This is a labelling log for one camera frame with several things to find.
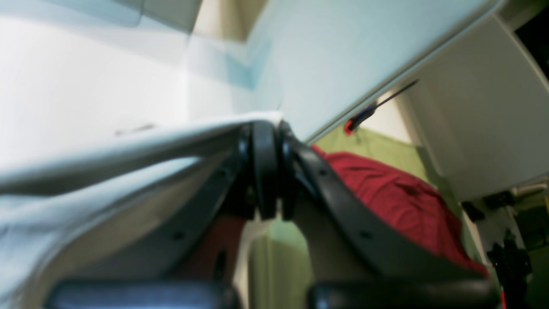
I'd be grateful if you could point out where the green mat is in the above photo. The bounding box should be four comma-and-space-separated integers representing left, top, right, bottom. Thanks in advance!
248, 128, 484, 309

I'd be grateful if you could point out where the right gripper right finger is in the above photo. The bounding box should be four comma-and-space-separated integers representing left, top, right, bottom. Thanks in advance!
278, 121, 501, 309

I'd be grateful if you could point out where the beige t-shirt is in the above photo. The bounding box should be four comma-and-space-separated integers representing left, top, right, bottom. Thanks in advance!
1, 111, 283, 309

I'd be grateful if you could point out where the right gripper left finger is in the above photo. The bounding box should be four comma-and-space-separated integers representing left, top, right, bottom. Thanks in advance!
44, 122, 278, 309

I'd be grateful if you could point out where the dark red cloth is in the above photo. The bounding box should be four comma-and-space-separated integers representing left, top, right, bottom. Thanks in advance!
175, 145, 489, 279

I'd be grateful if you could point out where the red handled screwdriver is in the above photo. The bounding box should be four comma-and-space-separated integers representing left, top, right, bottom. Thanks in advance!
344, 79, 419, 135

